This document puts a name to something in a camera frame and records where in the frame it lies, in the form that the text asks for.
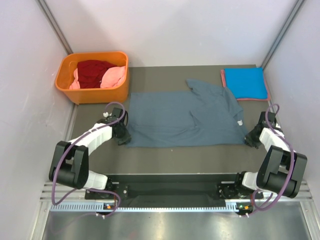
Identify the grey-blue t shirt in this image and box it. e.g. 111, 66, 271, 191
127, 79, 248, 148

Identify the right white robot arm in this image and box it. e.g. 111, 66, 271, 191
217, 111, 291, 199

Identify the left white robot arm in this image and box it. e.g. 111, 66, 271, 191
49, 107, 131, 199

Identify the pink t shirt in bin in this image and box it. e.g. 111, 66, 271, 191
69, 66, 126, 90

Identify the folded bright blue t shirt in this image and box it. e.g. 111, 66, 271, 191
223, 66, 268, 101

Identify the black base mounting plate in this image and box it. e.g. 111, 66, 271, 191
56, 173, 281, 209

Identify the dark red t shirt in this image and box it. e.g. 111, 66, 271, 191
77, 60, 117, 89

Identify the folded pink t shirt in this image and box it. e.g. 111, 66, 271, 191
220, 68, 271, 102

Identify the orange plastic bin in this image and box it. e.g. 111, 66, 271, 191
55, 51, 130, 105

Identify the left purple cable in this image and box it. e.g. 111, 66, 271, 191
50, 101, 126, 218

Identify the aluminium frame rail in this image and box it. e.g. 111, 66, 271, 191
39, 181, 121, 201

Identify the white slotted cable duct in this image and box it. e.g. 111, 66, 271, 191
49, 201, 253, 212

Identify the right aluminium corner post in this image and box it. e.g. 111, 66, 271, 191
260, 0, 306, 69

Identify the aluminium corner post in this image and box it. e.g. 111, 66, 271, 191
260, 0, 306, 69
36, 0, 73, 55

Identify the left aluminium corner post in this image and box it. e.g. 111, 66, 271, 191
36, 0, 73, 55

